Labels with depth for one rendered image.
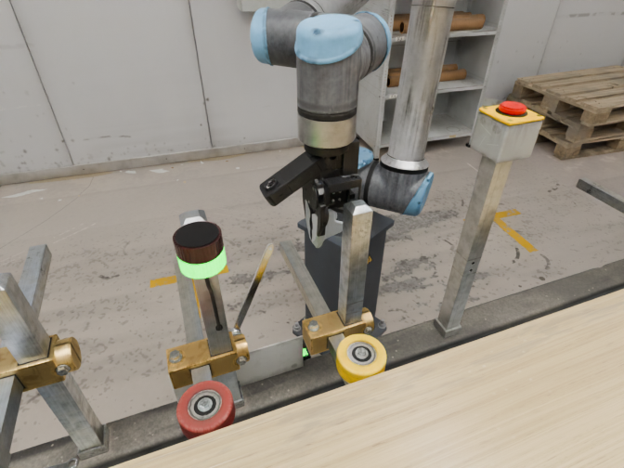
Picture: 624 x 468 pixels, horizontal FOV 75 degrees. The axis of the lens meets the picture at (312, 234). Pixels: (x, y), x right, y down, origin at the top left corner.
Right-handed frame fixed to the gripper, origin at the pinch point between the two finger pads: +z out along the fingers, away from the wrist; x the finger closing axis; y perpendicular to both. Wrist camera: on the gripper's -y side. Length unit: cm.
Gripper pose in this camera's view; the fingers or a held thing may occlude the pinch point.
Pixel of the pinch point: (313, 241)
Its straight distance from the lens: 75.5
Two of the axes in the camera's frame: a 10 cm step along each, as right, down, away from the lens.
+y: 9.4, -2.1, 2.8
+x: -3.5, -5.6, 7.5
